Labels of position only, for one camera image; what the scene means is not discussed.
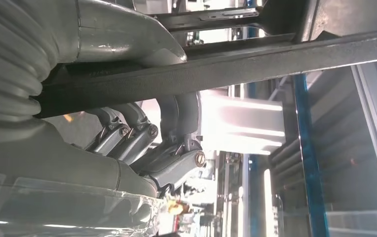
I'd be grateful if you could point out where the blue metal shelf rack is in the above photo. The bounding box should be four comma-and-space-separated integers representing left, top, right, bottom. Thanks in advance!
292, 73, 330, 237

